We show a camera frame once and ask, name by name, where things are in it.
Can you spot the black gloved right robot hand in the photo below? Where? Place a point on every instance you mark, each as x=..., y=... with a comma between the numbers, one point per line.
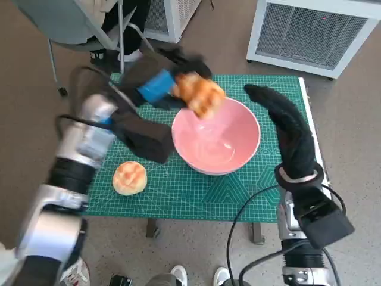
x=294, y=143

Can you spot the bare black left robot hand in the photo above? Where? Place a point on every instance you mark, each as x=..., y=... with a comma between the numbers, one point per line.
x=157, y=86

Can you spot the square pull-apart toy bread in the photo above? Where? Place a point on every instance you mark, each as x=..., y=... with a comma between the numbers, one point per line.
x=202, y=92

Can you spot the pink bowl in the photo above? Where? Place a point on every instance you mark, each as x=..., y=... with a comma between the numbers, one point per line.
x=214, y=140

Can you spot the round toy bread bun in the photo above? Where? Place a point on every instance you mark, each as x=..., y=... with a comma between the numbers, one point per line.
x=129, y=178

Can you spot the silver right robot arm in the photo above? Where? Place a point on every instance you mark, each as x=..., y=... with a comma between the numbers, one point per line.
x=300, y=259

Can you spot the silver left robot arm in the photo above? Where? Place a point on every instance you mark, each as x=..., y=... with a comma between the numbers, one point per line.
x=80, y=143

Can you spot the small white grilled unit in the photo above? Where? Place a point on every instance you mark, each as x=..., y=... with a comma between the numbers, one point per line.
x=172, y=18

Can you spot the large white grilled unit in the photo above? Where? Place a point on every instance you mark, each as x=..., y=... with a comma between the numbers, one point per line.
x=309, y=32

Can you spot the green cutting mat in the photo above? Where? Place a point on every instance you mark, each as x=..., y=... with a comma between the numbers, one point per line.
x=178, y=196

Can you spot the grey chair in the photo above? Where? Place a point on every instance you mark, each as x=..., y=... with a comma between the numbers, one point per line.
x=59, y=21

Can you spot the white shoe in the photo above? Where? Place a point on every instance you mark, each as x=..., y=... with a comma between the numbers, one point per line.
x=221, y=274
x=179, y=274

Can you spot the black device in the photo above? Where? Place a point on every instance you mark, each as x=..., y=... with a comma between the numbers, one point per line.
x=120, y=281

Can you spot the red and white sneaker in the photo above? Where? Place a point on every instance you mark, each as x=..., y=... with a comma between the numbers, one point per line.
x=76, y=272

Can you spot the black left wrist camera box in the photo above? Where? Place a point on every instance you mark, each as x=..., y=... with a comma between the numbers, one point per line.
x=146, y=137

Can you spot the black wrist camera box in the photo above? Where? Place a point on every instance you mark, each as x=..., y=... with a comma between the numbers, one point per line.
x=146, y=137
x=327, y=223

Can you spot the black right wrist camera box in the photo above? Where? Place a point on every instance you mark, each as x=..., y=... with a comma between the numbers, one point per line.
x=327, y=223

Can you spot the grey table leg bracket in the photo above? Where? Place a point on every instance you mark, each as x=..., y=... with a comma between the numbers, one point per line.
x=152, y=228
x=257, y=233

